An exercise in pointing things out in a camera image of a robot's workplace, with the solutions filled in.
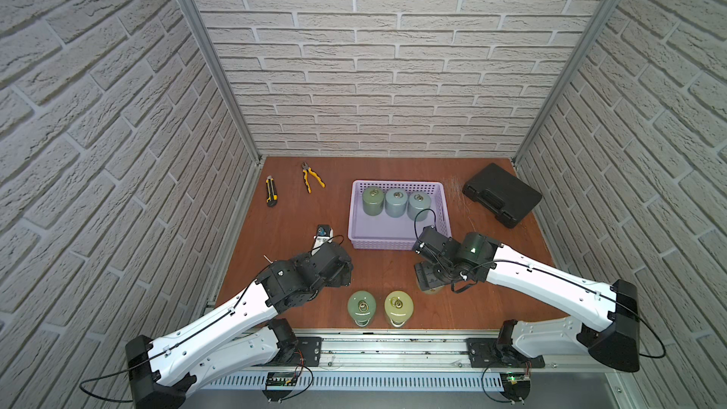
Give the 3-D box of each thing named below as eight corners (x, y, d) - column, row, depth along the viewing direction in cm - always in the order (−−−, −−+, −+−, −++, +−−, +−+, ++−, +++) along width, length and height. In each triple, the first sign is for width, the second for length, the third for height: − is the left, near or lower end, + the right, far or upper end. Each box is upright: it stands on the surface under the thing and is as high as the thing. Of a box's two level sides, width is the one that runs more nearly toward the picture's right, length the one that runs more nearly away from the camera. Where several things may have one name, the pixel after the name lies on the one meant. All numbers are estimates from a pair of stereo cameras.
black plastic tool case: (508, 232, 99) (515, 224, 95) (459, 193, 110) (463, 185, 106) (538, 202, 108) (545, 194, 104) (489, 169, 119) (494, 160, 114)
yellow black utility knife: (268, 208, 106) (266, 205, 104) (266, 180, 114) (265, 176, 113) (278, 205, 106) (277, 202, 105) (276, 178, 115) (274, 174, 114)
